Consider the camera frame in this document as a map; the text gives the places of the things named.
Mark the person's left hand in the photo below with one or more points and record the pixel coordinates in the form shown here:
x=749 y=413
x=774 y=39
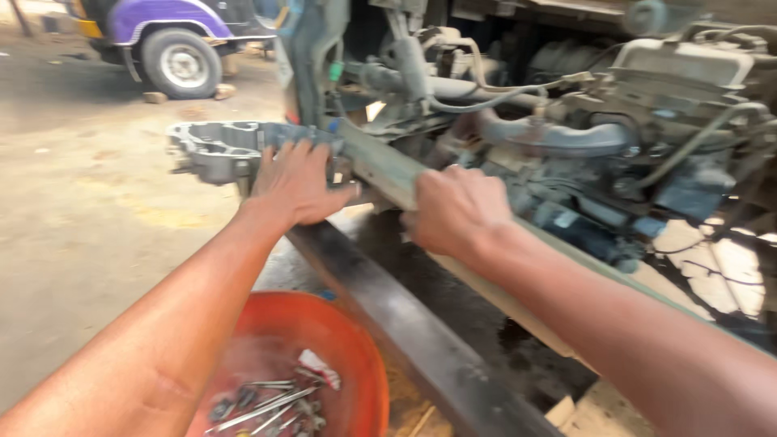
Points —
x=294 y=188

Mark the person's right hand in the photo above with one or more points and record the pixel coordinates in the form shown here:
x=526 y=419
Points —
x=461 y=212

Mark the grey cast metal engine casing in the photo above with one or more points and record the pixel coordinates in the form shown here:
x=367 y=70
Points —
x=212 y=149

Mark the pale green metal chassis beam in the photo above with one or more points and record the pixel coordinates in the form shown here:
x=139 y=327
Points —
x=382 y=164

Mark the brown brick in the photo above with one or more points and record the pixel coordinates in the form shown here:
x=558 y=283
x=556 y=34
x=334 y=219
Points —
x=155 y=97
x=224 y=91

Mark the green plastic connector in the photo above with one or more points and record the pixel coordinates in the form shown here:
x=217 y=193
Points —
x=336 y=71

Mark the orange plastic basin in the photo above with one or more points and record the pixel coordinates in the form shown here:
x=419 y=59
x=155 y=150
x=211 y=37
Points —
x=340 y=331

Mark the vehicle wheel with grey rim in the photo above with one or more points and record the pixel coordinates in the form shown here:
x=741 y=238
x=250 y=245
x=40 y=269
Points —
x=181 y=64

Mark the white and red rag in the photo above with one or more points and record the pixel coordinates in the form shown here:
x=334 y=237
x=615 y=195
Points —
x=319 y=368

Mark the dusty truck engine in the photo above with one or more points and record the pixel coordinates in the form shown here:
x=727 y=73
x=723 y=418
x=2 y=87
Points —
x=637 y=121

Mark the purple and black vehicle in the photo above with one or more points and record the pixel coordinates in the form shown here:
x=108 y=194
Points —
x=164 y=15

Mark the pile of metal wrenches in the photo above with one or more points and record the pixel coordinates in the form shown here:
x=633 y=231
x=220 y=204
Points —
x=267 y=408

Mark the black steel frame rail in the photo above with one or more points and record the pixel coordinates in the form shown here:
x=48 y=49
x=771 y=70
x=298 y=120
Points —
x=400 y=321

